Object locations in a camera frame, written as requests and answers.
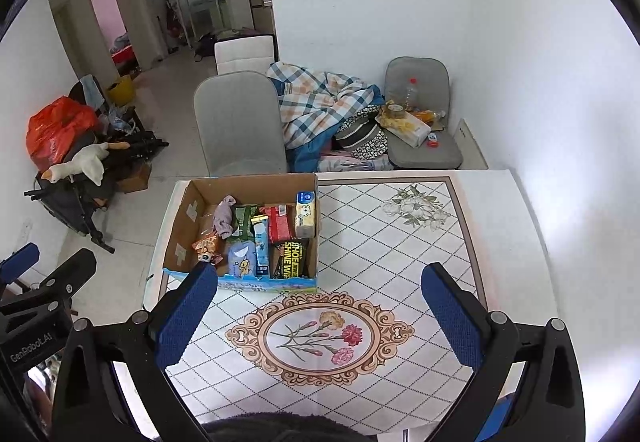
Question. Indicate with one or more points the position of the dark fuzzy clothing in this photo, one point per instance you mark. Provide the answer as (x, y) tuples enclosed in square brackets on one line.
[(280, 429)]

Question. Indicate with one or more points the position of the black and white patterned bag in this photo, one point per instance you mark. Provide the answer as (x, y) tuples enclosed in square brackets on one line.
[(362, 139)]

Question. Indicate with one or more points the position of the green packet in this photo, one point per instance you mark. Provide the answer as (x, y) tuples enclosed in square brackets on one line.
[(244, 222)]

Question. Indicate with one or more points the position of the floral diamond-pattern tablecloth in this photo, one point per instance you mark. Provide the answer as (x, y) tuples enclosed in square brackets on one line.
[(400, 272)]

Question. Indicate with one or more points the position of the red packet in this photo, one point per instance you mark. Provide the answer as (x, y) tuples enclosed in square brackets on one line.
[(279, 224)]

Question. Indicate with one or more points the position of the blue tube packet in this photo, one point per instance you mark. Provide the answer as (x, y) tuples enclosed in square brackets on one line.
[(261, 247)]

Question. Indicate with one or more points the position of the small brown carton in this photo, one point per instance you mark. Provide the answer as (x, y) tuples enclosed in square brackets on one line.
[(135, 178)]

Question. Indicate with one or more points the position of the grey cushioned chair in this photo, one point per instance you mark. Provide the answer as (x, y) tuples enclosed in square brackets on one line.
[(425, 71)]

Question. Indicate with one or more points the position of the cardboard box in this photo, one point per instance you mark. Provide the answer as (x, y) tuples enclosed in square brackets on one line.
[(187, 232)]

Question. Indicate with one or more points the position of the small red object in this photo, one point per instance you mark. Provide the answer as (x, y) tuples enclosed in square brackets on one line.
[(433, 140)]

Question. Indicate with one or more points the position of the orange plastic bag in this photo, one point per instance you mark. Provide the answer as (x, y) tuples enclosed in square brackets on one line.
[(55, 126)]

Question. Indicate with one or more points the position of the grey chair with rounded back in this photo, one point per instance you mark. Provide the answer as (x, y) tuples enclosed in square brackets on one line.
[(235, 126)]

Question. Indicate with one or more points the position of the orange snack bag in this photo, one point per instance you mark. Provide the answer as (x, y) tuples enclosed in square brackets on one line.
[(207, 247)]

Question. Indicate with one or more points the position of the black wipes packet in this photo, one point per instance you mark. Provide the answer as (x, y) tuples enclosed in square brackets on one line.
[(292, 259)]

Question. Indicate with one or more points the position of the yellow tissue box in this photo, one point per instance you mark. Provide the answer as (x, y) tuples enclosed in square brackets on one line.
[(407, 129)]

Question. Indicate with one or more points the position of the clear plastic bottle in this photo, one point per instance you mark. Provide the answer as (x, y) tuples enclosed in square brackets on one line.
[(412, 94)]

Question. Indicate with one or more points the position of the white chair back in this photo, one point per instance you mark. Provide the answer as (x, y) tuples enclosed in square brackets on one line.
[(245, 52)]

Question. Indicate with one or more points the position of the blue chair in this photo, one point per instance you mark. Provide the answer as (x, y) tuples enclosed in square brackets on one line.
[(500, 422)]

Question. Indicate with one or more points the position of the orange snack packet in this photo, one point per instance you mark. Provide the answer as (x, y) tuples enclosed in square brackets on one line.
[(427, 113)]

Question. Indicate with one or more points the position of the yellow tissue pack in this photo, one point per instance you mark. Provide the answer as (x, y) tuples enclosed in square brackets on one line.
[(305, 214)]

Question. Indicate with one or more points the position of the yellow bin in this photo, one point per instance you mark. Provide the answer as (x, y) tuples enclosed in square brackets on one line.
[(121, 90)]

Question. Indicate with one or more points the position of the light blue cloth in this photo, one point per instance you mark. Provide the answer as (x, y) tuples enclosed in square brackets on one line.
[(91, 89)]

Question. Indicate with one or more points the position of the pink cloth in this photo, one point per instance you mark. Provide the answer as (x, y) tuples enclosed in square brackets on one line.
[(350, 163)]

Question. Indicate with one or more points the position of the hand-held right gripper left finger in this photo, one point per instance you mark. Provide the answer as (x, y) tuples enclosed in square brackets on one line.
[(186, 312)]

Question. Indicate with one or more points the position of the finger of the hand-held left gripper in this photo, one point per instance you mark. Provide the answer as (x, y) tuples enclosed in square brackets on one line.
[(65, 282), (20, 259)]

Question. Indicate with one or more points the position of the blue tissue pack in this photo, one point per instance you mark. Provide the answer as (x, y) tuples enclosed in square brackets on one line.
[(241, 261)]

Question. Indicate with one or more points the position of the plaid blanket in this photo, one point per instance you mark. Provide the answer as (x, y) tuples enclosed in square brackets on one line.
[(320, 96)]

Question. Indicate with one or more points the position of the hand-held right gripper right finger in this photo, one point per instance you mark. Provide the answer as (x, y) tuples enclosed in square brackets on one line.
[(450, 312)]

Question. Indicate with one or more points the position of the black stroller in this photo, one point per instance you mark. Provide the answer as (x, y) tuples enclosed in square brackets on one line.
[(70, 202)]

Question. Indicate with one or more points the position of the purple sock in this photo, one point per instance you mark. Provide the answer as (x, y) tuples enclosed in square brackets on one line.
[(224, 217)]

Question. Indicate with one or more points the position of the roll of tape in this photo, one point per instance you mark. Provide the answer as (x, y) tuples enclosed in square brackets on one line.
[(394, 111)]

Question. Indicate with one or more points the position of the white goose plush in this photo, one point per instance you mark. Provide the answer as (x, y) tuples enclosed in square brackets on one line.
[(82, 161)]

